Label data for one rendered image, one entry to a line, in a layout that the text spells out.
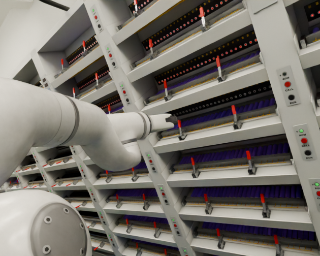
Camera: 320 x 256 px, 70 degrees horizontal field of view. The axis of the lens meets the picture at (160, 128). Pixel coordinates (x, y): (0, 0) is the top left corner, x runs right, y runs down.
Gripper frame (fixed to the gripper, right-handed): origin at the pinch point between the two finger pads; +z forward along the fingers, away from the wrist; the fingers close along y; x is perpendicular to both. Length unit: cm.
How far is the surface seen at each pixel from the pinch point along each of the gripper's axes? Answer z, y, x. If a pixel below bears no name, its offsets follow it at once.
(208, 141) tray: 20.2, 0.8, -10.8
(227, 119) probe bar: 24.9, 9.2, -3.6
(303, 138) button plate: 19.9, 34.9, -15.2
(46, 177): 21, -170, -18
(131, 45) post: 19, -30, 45
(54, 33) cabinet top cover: 2, -73, 69
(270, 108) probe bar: 24.8, 26.3, -3.4
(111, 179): 26, -81, -25
